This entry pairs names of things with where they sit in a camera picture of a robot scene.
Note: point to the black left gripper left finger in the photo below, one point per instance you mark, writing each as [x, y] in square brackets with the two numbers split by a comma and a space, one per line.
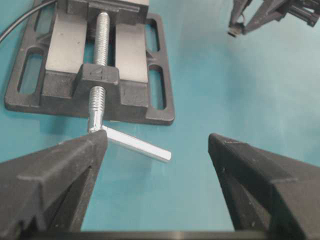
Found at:
[49, 190]

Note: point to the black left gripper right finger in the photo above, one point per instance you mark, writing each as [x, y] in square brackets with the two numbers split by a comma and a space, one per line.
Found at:
[269, 196]

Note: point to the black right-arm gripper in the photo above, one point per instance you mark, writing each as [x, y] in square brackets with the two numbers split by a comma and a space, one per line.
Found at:
[274, 10]

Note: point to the grey metal bench vise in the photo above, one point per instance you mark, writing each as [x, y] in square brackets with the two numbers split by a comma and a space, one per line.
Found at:
[95, 59]

